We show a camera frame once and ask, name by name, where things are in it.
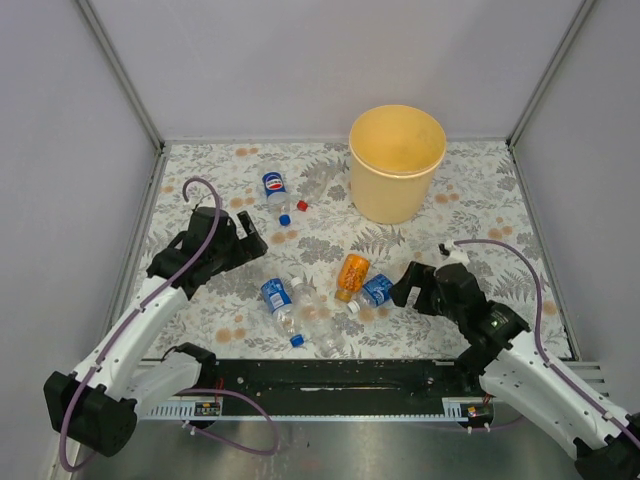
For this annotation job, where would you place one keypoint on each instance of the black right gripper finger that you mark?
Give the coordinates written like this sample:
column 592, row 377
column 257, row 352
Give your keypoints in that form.
column 416, row 275
column 424, row 303

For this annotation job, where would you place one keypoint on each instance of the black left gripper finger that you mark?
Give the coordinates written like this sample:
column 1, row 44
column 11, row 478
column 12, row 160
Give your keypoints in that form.
column 237, row 230
column 248, row 226

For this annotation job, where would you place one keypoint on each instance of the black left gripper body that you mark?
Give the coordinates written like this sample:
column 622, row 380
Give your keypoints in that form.
column 231, row 254

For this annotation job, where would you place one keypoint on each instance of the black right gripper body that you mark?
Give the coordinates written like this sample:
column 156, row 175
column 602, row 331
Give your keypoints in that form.
column 449, row 310

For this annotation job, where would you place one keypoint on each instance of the crushed blue label bottle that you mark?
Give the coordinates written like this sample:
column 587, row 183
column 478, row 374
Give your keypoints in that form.
column 375, row 292

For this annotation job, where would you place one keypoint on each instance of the orange label plastic bottle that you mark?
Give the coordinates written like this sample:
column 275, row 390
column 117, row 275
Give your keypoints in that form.
column 351, row 277

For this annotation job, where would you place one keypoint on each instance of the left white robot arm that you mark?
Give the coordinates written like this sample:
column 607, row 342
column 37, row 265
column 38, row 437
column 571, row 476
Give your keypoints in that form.
column 100, row 402

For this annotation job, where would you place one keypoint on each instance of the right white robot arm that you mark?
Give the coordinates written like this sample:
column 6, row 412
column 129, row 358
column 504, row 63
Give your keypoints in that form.
column 601, row 438

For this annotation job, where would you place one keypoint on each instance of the yellow plastic bin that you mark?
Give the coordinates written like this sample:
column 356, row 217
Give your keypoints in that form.
column 395, row 150

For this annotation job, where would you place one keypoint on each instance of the Pepsi label plastic bottle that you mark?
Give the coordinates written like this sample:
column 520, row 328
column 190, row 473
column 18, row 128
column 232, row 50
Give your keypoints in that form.
column 277, row 196

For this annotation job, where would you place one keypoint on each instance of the blue label bottle blue cap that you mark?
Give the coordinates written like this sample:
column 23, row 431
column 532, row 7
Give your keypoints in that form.
column 281, row 309

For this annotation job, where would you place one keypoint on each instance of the clear bottle red cap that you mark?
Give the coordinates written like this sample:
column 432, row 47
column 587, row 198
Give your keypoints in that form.
column 321, row 179

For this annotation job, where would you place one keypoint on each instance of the floral patterned table mat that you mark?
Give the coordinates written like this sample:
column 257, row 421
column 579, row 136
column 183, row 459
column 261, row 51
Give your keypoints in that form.
column 475, row 195

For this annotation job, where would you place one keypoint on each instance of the clear bottle white cap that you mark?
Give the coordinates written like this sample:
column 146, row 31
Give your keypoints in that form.
column 317, row 319

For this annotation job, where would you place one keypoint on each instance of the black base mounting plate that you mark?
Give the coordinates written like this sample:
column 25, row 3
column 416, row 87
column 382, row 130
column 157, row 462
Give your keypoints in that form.
column 342, row 378

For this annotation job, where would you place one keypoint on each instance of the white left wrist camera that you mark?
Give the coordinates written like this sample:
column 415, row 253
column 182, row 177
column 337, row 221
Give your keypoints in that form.
column 193, row 205

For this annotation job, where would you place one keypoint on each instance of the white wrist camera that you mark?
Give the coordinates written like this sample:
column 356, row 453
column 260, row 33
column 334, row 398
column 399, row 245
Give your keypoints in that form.
column 452, row 254
column 193, row 205

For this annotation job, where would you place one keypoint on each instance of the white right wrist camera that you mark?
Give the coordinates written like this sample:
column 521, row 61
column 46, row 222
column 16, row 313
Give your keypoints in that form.
column 452, row 254

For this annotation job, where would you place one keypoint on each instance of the white slotted cable duct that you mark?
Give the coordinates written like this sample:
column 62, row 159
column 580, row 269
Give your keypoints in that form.
column 314, row 408

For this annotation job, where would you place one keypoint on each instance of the left aluminium frame post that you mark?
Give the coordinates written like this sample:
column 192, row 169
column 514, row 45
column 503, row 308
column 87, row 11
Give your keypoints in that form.
column 98, row 30

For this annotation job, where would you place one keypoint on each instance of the aluminium frame post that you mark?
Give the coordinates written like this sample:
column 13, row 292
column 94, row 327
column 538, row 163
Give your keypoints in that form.
column 573, row 30
column 98, row 30

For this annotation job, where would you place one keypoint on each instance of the right aluminium frame post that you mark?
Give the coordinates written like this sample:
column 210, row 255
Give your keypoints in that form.
column 573, row 30

